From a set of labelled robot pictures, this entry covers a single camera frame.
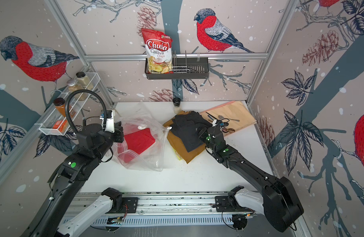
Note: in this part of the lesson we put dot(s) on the small orange box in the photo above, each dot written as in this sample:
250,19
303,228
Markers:
61,125

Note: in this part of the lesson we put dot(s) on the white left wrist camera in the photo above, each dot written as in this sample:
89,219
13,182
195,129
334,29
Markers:
110,124

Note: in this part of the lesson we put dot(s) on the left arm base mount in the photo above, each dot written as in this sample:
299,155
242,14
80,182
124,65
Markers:
124,205

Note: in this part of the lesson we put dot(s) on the clear plastic vacuum bag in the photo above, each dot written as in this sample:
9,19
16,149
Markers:
138,118

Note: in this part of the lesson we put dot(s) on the light spice jar black lid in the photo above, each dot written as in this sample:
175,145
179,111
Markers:
84,81

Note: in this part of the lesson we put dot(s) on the red cassava chips bag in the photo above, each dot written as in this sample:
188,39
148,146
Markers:
158,47

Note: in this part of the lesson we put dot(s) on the wooden brown spoon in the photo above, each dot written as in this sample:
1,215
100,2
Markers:
227,130

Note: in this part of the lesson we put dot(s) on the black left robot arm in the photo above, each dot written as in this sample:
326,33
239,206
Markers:
69,178

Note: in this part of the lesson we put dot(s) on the clear acrylic spice shelf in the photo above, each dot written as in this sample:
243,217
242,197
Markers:
75,107

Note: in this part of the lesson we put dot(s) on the tan spice jar silver lid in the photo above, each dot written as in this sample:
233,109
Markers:
74,86

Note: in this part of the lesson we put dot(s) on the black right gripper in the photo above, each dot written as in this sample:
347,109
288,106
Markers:
203,133

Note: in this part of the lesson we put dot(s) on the orange spice jar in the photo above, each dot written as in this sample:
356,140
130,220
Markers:
59,104

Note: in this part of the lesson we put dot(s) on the black trousers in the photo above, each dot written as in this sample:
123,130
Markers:
186,127

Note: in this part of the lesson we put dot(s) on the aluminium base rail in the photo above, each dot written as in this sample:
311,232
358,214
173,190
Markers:
185,203

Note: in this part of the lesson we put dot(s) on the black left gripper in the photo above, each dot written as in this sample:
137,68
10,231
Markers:
118,130

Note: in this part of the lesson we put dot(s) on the brown trousers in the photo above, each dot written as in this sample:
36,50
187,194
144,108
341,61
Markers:
177,144

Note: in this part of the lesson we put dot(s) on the black wire wall basket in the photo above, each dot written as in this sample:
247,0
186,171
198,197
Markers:
183,68

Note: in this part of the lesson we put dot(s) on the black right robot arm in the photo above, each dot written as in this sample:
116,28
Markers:
279,201

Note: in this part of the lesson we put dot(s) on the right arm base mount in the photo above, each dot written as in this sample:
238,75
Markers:
233,203

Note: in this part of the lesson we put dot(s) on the black lid pepper grinder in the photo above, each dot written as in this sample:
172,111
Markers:
177,105

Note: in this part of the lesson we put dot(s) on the yellow trousers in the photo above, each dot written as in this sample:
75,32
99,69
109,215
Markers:
178,155

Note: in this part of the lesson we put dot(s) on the beige cloth placemat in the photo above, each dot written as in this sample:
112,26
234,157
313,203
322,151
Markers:
231,110

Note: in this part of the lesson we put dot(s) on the red trousers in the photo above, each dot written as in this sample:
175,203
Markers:
134,145

